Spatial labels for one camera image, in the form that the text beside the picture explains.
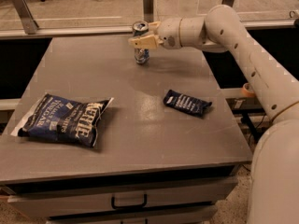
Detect middle metal railing bracket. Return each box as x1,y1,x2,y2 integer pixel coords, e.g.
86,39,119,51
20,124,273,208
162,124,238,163
143,0,154,22

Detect left metal railing bracket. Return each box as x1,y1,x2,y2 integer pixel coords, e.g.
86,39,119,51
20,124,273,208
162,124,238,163
11,0,39,35

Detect black upper drawer handle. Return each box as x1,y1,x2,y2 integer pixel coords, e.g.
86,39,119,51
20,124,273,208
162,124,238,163
110,194,148,210

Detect blue silver redbull can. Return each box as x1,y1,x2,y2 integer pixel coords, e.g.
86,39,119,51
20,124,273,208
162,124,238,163
132,21,150,64

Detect upper grey drawer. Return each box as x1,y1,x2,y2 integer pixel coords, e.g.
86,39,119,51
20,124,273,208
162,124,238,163
8,176,237,217

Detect roll of tan tape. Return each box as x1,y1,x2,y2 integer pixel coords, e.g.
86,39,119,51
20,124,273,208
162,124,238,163
241,83,255,97

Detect lower grey drawer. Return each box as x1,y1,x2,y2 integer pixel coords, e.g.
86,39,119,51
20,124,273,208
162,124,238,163
46,205,217,224

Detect grey drawer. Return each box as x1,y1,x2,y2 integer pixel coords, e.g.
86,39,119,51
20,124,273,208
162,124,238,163
46,205,217,224
8,176,237,217

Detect large blue chip bag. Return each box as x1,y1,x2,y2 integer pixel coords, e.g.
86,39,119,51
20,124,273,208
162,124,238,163
11,93,113,147

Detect black metal table leg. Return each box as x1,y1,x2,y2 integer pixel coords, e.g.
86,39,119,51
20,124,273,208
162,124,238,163
241,112,261,142

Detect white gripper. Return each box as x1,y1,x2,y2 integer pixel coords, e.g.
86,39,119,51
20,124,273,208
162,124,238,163
128,18,181,49

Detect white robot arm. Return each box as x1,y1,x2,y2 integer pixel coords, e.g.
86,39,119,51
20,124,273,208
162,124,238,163
129,5,299,224

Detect small dark blue snack packet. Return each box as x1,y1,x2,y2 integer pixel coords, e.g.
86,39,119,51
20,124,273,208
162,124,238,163
163,90,212,117

